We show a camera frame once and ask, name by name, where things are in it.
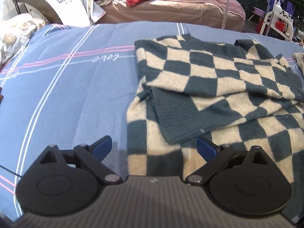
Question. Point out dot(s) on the blue striped bed sheet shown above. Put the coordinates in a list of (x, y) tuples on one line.
[(73, 85)]

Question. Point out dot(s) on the white David B machine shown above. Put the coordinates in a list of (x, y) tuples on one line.
[(65, 12)]

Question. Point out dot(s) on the cream dotted small garment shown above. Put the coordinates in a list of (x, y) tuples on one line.
[(299, 57)]

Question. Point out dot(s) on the floral beige pillow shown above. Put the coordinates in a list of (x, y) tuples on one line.
[(15, 34)]

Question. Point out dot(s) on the brown covered massage bed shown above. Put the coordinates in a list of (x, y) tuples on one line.
[(209, 13)]

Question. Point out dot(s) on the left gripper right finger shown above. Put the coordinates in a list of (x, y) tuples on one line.
[(229, 167)]

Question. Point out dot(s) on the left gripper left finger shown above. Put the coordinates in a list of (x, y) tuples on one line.
[(81, 166)]

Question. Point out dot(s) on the green cream checkered sweater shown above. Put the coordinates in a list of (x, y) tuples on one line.
[(237, 95)]

